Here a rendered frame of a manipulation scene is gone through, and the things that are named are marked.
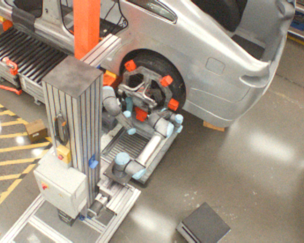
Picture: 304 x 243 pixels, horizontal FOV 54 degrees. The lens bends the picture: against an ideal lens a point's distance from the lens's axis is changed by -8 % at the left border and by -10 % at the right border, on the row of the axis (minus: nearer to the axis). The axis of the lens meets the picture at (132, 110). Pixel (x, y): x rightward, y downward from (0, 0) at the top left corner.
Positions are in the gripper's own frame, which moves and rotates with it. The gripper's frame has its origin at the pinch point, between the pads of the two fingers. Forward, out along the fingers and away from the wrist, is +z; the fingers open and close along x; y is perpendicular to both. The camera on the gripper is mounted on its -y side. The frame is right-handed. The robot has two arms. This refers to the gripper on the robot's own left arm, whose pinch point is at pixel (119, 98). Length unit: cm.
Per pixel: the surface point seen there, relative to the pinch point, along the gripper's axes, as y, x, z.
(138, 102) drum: -0.3, 16.5, -8.9
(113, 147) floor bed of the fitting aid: 77, -9, -9
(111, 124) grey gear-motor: 45.3, -8.7, 3.3
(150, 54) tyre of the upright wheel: -30, 38, 25
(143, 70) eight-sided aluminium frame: -27.5, 24.9, 6.6
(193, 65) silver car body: -49, 64, -17
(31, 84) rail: 41, -95, 84
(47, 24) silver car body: -19, -62, 122
